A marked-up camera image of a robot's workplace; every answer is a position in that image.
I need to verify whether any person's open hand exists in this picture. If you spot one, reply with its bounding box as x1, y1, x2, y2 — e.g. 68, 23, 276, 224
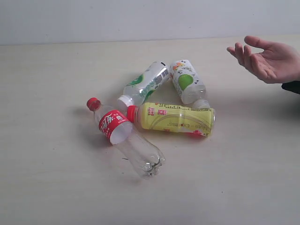
227, 36, 300, 84

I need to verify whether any yellow label bottle red cap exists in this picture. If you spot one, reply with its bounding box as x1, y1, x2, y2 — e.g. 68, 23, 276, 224
127, 102, 215, 137

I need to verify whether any green white label bottle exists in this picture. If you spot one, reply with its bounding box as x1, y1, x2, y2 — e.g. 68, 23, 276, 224
117, 61, 170, 112

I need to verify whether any clear cola bottle red label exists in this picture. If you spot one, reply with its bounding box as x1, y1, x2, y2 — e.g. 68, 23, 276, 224
87, 97, 165, 179

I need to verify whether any black sleeved forearm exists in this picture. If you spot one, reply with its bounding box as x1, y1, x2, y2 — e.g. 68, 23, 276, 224
281, 81, 300, 94

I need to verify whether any green apple label bottle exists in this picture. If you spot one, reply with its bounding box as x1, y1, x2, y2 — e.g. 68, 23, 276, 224
170, 60, 210, 109

